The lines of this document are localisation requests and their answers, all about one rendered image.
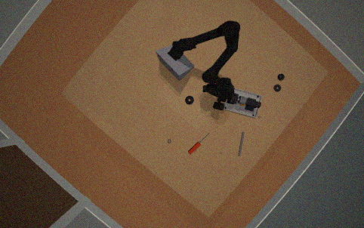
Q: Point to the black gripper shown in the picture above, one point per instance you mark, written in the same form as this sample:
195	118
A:
219	105

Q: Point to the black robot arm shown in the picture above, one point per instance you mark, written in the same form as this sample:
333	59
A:
230	30

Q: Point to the red-handled screwdriver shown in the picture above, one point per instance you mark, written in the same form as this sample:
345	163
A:
196	145

